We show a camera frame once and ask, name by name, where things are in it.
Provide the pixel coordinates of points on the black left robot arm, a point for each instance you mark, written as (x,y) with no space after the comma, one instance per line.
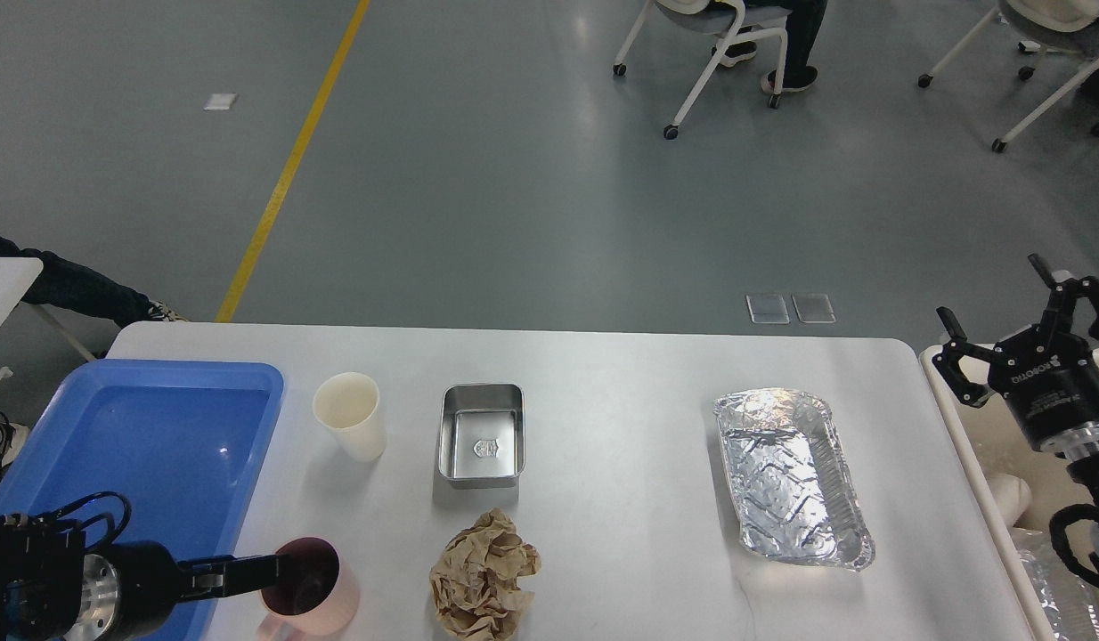
(62,578)

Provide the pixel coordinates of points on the white chair at right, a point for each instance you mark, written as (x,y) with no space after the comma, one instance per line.
(1044,28)

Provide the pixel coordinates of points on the cream paper cup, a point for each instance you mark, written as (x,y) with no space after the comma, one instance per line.
(349,406)

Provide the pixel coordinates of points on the steel rectangular container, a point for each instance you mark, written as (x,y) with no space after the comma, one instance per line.
(481,437)

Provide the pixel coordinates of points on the foil tray in bin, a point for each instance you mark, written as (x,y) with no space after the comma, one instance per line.
(1069,604)

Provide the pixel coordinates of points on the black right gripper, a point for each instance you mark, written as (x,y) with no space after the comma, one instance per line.
(1047,376)

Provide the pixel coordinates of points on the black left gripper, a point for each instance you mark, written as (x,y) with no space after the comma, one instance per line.
(129,590)

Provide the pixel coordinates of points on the white cup in bin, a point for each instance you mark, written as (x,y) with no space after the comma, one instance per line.
(1012,497)

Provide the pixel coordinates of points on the white side table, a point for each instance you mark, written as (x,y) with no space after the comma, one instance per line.
(16,277)

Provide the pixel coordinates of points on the cream plastic bin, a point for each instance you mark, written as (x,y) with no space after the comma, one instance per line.
(989,441)

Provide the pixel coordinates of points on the pink mug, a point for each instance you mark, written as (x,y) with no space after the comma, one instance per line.
(316,595)

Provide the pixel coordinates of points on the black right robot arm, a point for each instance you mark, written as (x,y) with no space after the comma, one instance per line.
(1074,530)

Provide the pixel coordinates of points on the white office chair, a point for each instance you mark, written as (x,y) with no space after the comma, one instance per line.
(729,23)

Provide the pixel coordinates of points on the blue plastic tray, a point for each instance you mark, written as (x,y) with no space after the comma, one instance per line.
(182,441)

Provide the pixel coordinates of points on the crumpled brown paper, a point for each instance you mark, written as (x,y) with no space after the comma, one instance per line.
(474,583)

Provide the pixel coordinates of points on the aluminium foil tray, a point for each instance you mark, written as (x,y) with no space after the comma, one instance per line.
(788,480)

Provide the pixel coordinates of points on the seated person dark trousers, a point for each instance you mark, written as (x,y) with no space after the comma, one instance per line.
(802,26)

